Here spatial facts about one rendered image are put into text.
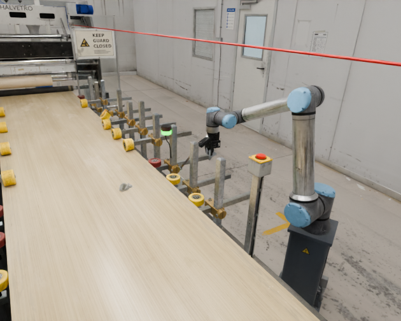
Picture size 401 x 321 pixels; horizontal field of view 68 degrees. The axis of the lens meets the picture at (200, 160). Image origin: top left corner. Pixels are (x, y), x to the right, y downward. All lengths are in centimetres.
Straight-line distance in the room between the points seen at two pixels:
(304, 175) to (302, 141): 18
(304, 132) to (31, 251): 130
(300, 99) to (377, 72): 241
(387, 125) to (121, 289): 332
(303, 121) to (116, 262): 106
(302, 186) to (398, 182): 235
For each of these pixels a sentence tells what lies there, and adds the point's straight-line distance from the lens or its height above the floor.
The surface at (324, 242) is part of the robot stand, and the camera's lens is 190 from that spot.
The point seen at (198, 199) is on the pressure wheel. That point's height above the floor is 91.
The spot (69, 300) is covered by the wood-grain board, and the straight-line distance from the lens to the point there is 112.
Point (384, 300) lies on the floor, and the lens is 262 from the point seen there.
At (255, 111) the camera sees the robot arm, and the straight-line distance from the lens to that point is 190.
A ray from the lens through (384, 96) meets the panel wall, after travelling 385.
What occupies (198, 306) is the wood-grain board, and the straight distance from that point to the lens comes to 104.
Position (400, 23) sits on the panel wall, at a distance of 381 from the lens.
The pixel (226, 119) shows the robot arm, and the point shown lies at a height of 116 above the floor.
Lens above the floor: 171
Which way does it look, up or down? 25 degrees down
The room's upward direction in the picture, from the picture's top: 2 degrees clockwise
